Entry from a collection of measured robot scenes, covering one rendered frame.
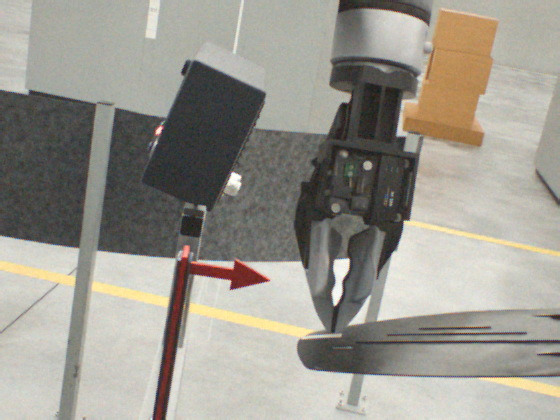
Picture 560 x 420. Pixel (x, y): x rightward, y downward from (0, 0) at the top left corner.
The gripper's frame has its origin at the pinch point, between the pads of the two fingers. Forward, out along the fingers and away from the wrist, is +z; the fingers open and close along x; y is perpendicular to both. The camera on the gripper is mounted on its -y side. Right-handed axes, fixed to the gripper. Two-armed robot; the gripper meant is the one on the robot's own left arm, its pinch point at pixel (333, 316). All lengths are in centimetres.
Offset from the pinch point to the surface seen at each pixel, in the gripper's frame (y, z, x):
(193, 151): -47, -15, -15
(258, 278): 9.3, -2.8, -7.3
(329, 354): 9.6, 1.8, -1.4
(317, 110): -406, -74, 39
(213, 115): -45, -20, -13
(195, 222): -44.0, -5.3, -13.3
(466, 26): -731, -224, 204
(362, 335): 4.2, 0.8, 1.8
